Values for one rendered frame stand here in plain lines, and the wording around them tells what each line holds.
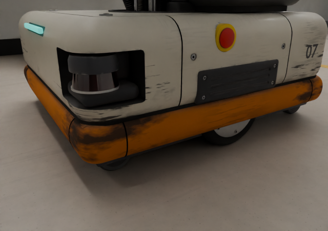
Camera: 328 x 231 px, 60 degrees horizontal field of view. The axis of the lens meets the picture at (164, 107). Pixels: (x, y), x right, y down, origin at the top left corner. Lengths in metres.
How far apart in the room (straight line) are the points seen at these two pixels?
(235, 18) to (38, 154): 0.49
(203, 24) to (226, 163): 0.27
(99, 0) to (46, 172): 1.67
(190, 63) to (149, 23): 0.10
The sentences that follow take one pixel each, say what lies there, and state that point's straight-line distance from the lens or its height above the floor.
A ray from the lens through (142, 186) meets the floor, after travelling 0.52.
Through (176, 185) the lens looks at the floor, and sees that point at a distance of 0.52.
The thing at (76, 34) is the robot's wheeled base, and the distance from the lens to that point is 0.44.
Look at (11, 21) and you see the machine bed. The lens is 2.00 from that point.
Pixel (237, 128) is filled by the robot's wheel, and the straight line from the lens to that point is 0.66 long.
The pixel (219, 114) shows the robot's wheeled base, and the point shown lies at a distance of 0.58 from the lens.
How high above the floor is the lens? 0.30
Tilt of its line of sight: 20 degrees down
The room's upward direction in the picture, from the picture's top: straight up
